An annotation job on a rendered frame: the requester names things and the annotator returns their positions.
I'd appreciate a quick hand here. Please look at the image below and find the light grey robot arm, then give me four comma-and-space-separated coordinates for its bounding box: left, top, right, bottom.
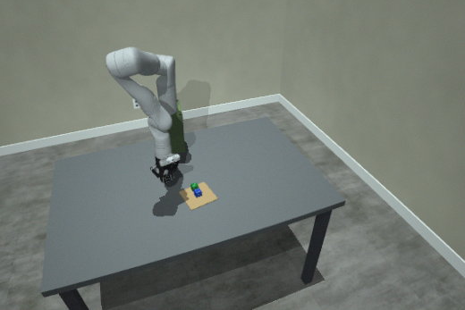
106, 47, 180, 166

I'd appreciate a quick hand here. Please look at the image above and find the green die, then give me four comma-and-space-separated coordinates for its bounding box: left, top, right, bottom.
190, 182, 199, 191

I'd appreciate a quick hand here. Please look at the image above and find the beige square mat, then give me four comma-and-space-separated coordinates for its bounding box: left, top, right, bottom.
179, 182, 218, 211

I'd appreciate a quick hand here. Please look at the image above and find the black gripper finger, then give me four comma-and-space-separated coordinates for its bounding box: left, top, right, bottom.
167, 161, 179, 180
150, 165, 165, 183

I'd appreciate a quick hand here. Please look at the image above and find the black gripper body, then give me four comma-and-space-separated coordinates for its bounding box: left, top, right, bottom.
155, 158, 168, 171

